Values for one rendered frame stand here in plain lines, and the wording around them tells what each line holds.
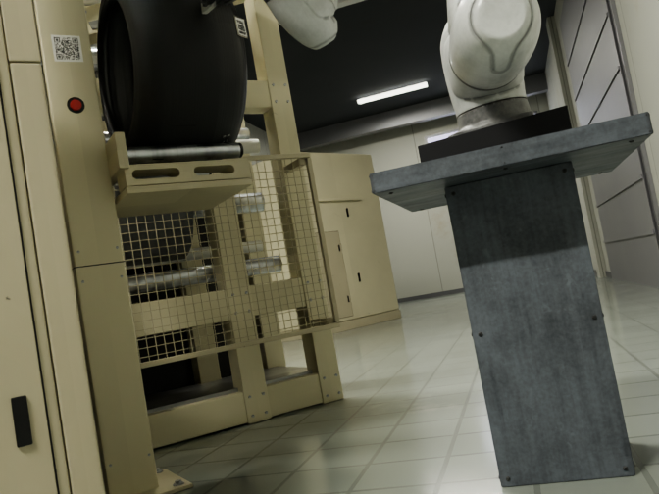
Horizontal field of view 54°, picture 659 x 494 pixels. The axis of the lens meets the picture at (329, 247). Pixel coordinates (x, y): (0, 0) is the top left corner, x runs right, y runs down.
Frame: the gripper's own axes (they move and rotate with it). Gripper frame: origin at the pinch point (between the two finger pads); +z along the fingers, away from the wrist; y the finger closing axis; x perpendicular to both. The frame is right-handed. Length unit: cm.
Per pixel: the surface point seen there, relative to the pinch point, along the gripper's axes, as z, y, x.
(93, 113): 21.3, 28.3, 24.7
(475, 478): -63, -22, 117
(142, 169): 8.7, 20.2, 41.8
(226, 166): 10.3, -4.2, 42.2
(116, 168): 10.6, 26.6, 41.0
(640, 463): -86, -45, 114
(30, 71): -48, 52, 30
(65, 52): 23.7, 33.3, 7.6
